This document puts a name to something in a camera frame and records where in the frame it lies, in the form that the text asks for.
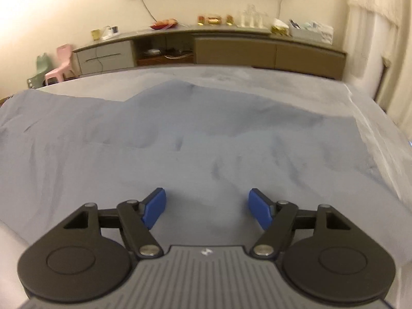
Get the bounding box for grey trousers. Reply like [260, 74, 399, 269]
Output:
[1, 80, 411, 264]

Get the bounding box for long grey TV cabinet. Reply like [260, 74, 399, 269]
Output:
[74, 26, 346, 80]

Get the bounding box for pink plastic chair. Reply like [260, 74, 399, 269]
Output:
[45, 44, 78, 86]

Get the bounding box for green plastic chair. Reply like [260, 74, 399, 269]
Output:
[27, 53, 53, 89]

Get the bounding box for white power strip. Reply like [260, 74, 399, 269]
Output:
[101, 26, 119, 40]

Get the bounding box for yellow cup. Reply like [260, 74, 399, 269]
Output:
[91, 29, 101, 41]

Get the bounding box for white storage box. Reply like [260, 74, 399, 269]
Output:
[288, 19, 334, 45]

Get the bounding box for gold tissue box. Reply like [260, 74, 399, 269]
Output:
[270, 18, 289, 36]

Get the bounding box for red fruit plate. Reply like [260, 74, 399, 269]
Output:
[150, 19, 178, 31]

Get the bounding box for glass cups set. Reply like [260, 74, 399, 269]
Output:
[238, 4, 268, 29]

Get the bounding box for gold incense burner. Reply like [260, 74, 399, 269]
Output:
[206, 15, 222, 25]

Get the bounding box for white lace curtain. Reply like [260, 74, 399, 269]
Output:
[344, 0, 411, 135]

